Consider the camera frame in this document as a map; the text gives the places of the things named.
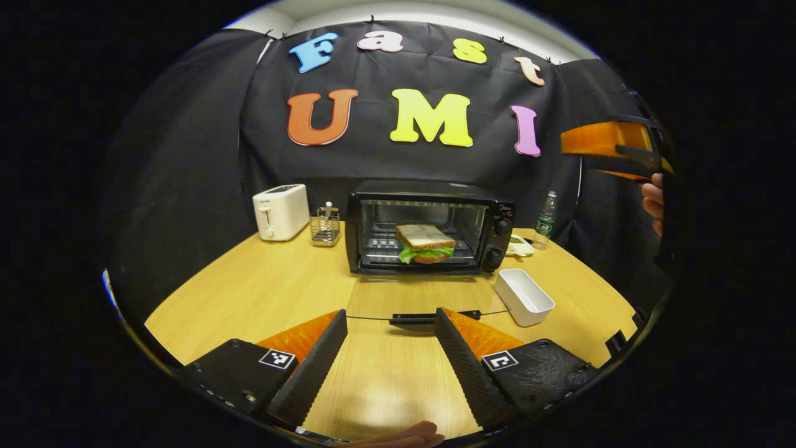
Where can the black backdrop cloth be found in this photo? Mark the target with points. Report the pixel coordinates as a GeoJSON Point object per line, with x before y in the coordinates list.
{"type": "Point", "coordinates": [186, 155]}

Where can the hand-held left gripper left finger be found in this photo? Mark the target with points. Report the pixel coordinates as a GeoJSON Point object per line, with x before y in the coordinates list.
{"type": "Point", "coordinates": [311, 367]}

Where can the black electric oven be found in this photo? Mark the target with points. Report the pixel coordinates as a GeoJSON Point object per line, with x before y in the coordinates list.
{"type": "Point", "coordinates": [500, 205]}

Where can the white divided dish with grains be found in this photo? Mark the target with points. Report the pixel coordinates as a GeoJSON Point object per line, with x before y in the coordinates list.
{"type": "Point", "coordinates": [519, 247]}

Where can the white rectangular dish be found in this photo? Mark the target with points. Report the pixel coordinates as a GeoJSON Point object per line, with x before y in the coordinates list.
{"type": "Point", "coordinates": [525, 298]}

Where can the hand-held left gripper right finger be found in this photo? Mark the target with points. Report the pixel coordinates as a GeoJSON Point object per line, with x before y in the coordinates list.
{"type": "Point", "coordinates": [469, 367]}

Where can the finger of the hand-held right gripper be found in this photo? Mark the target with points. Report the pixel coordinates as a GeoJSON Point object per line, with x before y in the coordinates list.
{"type": "Point", "coordinates": [603, 140]}

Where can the clear plastic water bottle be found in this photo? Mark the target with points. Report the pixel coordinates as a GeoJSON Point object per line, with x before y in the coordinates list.
{"type": "Point", "coordinates": [546, 221]}

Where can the lettuce sandwich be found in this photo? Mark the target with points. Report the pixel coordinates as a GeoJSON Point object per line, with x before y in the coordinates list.
{"type": "Point", "coordinates": [426, 239]}

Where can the white toaster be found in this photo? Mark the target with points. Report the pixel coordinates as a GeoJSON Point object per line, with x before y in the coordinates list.
{"type": "Point", "coordinates": [280, 211]}

